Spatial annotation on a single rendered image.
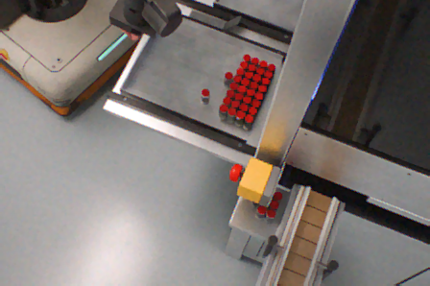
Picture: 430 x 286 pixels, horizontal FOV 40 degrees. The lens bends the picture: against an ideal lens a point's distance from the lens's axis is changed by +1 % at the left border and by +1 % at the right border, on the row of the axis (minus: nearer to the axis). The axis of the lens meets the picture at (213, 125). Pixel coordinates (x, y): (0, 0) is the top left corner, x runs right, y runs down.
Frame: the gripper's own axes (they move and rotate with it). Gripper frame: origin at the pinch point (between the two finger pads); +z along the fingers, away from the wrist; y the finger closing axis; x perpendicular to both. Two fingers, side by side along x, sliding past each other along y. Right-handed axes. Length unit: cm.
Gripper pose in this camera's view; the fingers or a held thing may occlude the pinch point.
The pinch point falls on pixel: (134, 35)
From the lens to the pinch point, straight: 136.1
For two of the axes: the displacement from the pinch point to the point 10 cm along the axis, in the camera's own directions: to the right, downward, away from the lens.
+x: 3.8, -8.3, 4.2
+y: 9.1, 4.2, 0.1
